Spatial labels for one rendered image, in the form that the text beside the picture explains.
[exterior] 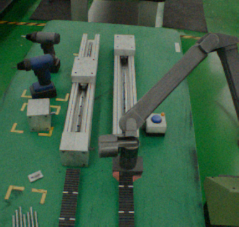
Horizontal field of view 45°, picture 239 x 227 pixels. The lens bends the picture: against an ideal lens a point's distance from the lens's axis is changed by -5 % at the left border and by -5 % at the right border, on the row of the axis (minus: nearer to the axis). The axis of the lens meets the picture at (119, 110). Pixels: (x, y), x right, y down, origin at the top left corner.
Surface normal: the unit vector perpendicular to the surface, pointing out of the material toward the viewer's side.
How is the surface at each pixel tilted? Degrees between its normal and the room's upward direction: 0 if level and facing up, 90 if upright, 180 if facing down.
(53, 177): 0
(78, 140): 0
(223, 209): 90
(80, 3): 90
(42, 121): 90
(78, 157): 90
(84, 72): 0
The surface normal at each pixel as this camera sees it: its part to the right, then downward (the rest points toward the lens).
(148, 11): -0.09, 0.66
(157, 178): 0.05, -0.74
